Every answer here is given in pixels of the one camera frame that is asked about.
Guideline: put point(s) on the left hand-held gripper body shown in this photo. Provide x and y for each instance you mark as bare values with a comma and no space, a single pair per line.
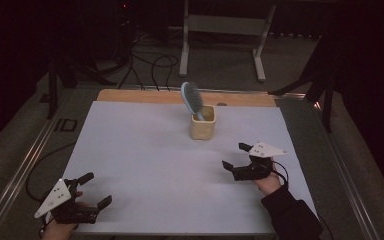
58,200

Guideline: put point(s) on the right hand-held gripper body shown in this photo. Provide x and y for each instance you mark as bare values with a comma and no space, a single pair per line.
256,168

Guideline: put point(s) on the yellow square cup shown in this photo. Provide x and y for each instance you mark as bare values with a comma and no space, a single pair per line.
202,128

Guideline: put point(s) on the light blue hairbrush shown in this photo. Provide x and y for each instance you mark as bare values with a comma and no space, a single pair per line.
192,98

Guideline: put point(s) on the person's right hand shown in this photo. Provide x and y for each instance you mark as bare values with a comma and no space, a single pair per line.
269,185

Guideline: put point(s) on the person's left hand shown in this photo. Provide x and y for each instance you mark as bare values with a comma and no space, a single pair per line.
58,231

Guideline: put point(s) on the white table mat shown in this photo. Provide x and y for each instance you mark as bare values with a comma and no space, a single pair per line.
146,166

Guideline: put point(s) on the black tripod stand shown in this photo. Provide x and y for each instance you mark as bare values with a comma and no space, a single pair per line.
52,90

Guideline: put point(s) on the black angled stand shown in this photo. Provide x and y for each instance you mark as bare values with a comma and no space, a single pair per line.
326,100

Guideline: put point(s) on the white metal stand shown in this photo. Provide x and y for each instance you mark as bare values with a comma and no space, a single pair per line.
225,25

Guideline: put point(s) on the dark equipment with red light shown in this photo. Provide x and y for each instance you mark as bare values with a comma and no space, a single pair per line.
120,26

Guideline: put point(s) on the long metal floor rail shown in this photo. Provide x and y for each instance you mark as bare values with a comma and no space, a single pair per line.
20,170
346,186

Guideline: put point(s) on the black rectangular floor bracket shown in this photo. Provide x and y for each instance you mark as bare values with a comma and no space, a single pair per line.
59,125

